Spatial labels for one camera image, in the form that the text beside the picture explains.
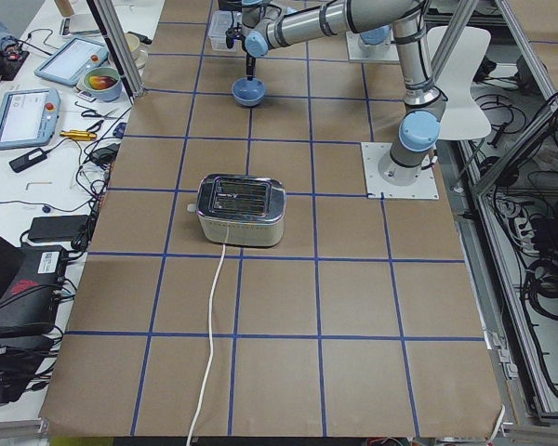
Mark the teach pendant tablet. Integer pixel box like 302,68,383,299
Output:
0,88,60,151
34,37,109,86

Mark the white chair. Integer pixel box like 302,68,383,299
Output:
436,27,491,140

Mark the blue bowl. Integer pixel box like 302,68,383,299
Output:
232,77,266,108

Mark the cream and chrome toaster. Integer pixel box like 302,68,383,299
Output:
187,173,286,247

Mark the robot arm over blue bowl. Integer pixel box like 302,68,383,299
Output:
240,0,445,186

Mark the white toaster power cord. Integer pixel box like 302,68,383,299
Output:
185,231,229,446

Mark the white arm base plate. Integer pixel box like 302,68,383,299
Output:
361,142,439,200

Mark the clear plastic food container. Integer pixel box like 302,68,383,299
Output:
207,10,241,52

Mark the yellow screwdriver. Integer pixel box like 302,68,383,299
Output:
60,130,98,141

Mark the bowl with fruit print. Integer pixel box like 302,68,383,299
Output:
83,67,122,102

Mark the black power adapter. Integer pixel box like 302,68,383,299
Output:
27,215,88,243

